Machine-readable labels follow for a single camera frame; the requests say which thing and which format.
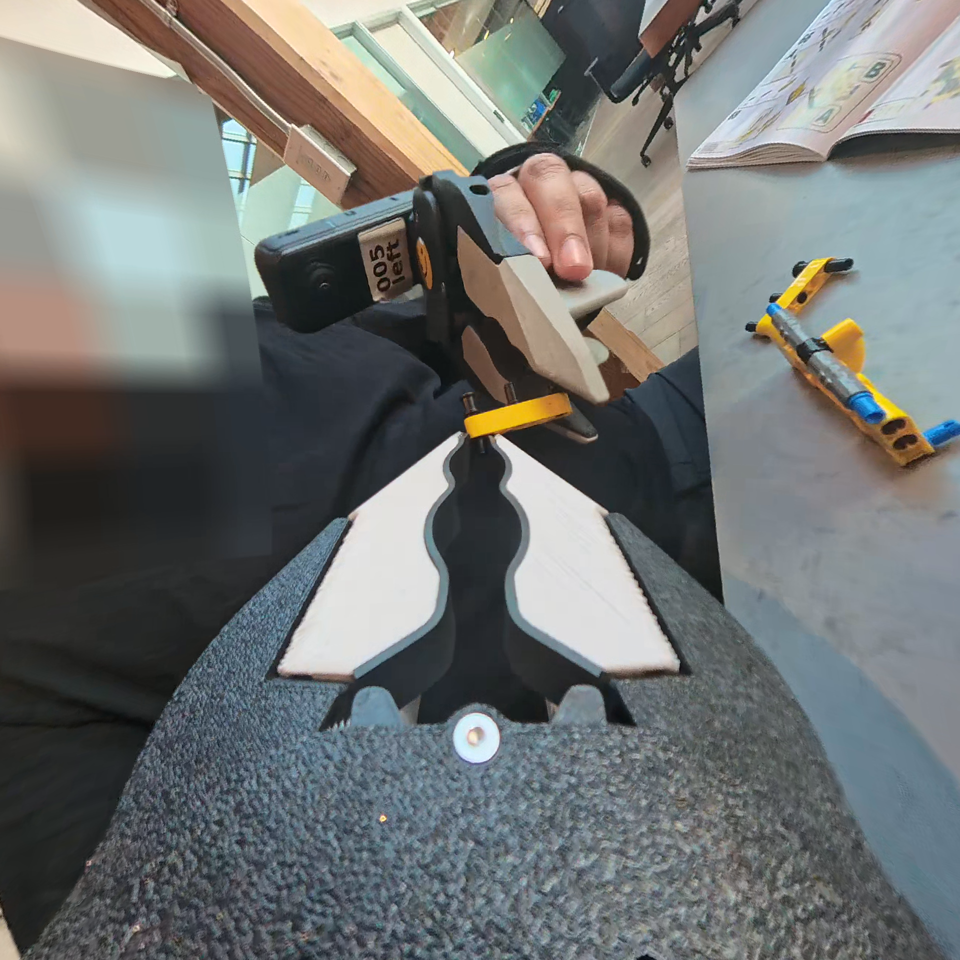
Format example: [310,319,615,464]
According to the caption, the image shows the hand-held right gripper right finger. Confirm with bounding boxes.
[487,433,684,690]

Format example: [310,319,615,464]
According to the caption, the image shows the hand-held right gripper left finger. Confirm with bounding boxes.
[277,432,472,697]

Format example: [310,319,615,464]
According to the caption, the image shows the metal beam bracket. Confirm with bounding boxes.
[283,123,358,205]

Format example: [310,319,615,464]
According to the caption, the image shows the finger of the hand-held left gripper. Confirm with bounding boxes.
[456,231,610,405]
[459,324,601,445]

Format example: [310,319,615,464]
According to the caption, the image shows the brick instruction booklet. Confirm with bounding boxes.
[686,0,960,170]

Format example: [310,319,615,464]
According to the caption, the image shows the person's black clothing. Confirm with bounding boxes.
[0,296,725,946]

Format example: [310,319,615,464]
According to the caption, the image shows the person's left hand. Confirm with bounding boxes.
[486,152,639,284]

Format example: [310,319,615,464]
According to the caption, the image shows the yellow panel with grey axle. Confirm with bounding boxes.
[765,300,960,468]

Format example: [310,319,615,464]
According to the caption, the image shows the wooden ceiling beam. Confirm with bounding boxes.
[78,0,470,211]

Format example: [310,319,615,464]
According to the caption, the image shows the black office chair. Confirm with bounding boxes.
[603,0,747,168]

